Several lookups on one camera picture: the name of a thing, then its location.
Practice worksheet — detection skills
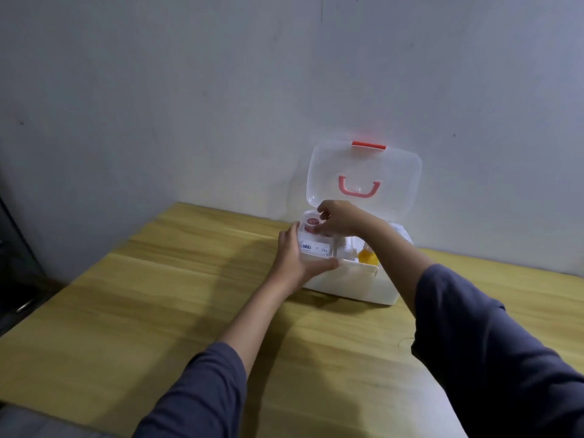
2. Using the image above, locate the person's left hand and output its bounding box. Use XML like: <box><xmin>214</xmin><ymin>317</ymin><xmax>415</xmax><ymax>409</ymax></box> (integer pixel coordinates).
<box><xmin>266</xmin><ymin>221</ymin><xmax>340</xmax><ymax>295</ymax></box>

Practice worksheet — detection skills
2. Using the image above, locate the person's right hand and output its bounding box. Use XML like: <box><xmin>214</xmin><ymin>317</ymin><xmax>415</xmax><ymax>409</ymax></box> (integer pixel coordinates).
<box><xmin>316</xmin><ymin>199</ymin><xmax>380</xmax><ymax>238</ymax></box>

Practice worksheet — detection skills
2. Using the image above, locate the white bandage roll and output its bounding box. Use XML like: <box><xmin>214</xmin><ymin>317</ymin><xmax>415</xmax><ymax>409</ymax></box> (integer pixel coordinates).
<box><xmin>299</xmin><ymin>240</ymin><xmax>333</xmax><ymax>259</ymax></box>

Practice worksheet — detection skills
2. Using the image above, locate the white first aid box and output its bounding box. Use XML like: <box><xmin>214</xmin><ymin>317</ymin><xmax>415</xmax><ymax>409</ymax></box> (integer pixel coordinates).
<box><xmin>296</xmin><ymin>139</ymin><xmax>423</xmax><ymax>307</ymax></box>

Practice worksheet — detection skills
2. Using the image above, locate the person's left forearm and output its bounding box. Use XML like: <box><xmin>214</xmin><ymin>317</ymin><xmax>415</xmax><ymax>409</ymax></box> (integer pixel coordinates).
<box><xmin>133</xmin><ymin>273</ymin><xmax>295</xmax><ymax>438</ymax></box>

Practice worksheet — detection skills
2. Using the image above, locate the person's right forearm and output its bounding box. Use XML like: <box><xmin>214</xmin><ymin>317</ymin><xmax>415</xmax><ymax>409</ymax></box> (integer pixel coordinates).
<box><xmin>364</xmin><ymin>218</ymin><xmax>584</xmax><ymax>438</ymax></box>

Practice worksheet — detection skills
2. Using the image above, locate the dark metal door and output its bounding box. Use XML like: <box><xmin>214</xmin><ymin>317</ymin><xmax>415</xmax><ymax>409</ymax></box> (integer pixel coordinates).
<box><xmin>0</xmin><ymin>195</ymin><xmax>60</xmax><ymax>336</ymax></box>

